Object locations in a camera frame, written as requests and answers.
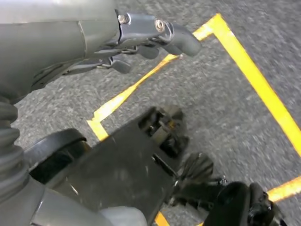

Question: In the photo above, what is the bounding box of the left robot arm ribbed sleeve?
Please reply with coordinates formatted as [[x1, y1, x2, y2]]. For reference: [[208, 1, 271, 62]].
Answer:
[[0, 97, 30, 203]]

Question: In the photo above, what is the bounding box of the yellow floor tape square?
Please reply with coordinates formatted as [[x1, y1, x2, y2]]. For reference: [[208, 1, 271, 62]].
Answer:
[[86, 13, 301, 226]]

